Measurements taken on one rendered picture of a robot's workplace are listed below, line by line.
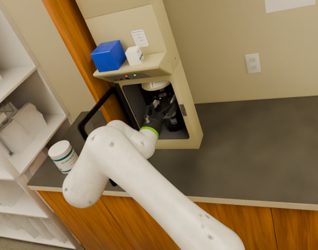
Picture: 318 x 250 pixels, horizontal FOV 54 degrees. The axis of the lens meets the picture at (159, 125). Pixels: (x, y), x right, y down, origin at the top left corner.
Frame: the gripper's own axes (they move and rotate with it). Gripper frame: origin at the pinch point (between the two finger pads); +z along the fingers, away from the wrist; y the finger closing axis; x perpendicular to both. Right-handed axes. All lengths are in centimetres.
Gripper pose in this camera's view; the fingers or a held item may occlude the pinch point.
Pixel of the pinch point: (165, 99)
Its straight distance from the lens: 161.3
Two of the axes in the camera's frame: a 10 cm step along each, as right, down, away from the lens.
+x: 3.1, 7.5, 5.8
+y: -9.0, 0.4, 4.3
